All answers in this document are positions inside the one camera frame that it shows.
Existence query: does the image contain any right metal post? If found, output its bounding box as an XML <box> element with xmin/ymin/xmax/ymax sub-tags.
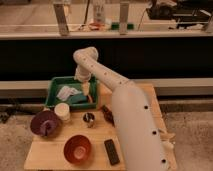
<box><xmin>119</xmin><ymin>1</ymin><xmax>129</xmax><ymax>35</ymax></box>

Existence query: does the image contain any green item on shelf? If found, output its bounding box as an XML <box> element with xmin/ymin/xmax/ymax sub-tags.
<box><xmin>111</xmin><ymin>22</ymin><xmax>134</xmax><ymax>30</ymax></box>

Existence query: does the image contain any white crumpled cloth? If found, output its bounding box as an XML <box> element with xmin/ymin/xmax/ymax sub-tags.
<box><xmin>57</xmin><ymin>86</ymin><xmax>80</xmax><ymax>101</ymax></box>

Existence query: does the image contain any red small item in tray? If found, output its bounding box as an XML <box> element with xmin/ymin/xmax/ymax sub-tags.
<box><xmin>87</xmin><ymin>95</ymin><xmax>93</xmax><ymax>103</ymax></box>

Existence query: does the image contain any white bottle on shelf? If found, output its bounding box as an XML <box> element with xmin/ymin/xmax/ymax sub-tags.
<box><xmin>93</xmin><ymin>4</ymin><xmax>105</xmax><ymax>24</ymax></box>

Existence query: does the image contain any white paper cup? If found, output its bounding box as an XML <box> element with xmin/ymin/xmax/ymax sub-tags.
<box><xmin>54</xmin><ymin>103</ymin><xmax>70</xmax><ymax>122</ymax></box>

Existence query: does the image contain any black device on shelf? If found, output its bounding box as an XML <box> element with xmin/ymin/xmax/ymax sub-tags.
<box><xmin>146</xmin><ymin>0</ymin><xmax>213</xmax><ymax>29</ymax></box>

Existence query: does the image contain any purple bowl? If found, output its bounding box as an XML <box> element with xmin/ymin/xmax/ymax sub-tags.
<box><xmin>30</xmin><ymin>110</ymin><xmax>60</xmax><ymax>136</ymax></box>

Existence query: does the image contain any small metal cup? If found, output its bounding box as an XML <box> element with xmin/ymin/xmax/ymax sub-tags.
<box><xmin>83</xmin><ymin>113</ymin><xmax>95</xmax><ymax>128</ymax></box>

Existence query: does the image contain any green plastic tray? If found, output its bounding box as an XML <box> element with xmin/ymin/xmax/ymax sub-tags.
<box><xmin>45</xmin><ymin>76</ymin><xmax>98</xmax><ymax>110</ymax></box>

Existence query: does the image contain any red bowl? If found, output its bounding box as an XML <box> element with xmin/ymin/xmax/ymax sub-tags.
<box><xmin>63</xmin><ymin>135</ymin><xmax>92</xmax><ymax>165</ymax></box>

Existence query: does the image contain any left metal post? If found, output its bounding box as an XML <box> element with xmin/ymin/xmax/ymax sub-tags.
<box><xmin>54</xmin><ymin>3</ymin><xmax>69</xmax><ymax>36</ymax></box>

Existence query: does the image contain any metal post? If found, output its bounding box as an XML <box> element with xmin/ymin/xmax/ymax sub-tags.
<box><xmin>119</xmin><ymin>1</ymin><xmax>129</xmax><ymax>35</ymax></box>
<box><xmin>54</xmin><ymin>3</ymin><xmax>69</xmax><ymax>36</ymax></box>

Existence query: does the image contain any black remote control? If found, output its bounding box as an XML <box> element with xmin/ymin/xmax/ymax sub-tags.
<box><xmin>104</xmin><ymin>139</ymin><xmax>120</xmax><ymax>165</ymax></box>

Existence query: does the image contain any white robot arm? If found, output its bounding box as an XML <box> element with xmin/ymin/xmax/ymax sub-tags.
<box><xmin>73</xmin><ymin>47</ymin><xmax>169</xmax><ymax>171</ymax></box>

